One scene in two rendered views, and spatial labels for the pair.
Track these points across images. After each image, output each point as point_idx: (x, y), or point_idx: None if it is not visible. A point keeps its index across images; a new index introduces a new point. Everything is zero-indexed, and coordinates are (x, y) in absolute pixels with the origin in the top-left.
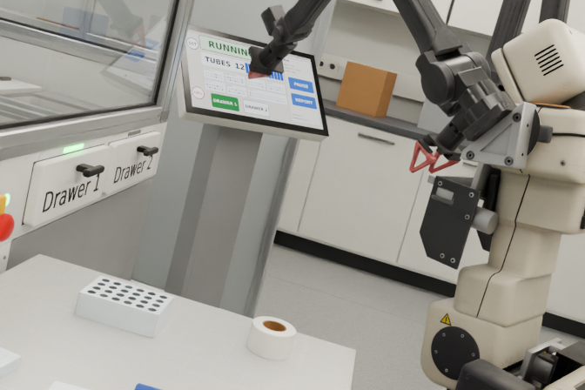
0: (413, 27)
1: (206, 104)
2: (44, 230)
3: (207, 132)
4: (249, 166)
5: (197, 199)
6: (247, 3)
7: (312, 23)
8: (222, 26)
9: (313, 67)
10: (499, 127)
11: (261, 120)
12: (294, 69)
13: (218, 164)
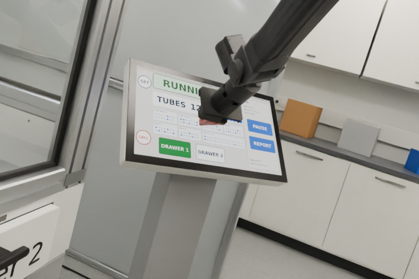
0: None
1: (152, 151)
2: None
3: (161, 173)
4: (202, 209)
5: (146, 241)
6: (215, 51)
7: (288, 55)
8: (194, 69)
9: (272, 109)
10: None
11: (215, 167)
12: (254, 111)
13: (169, 208)
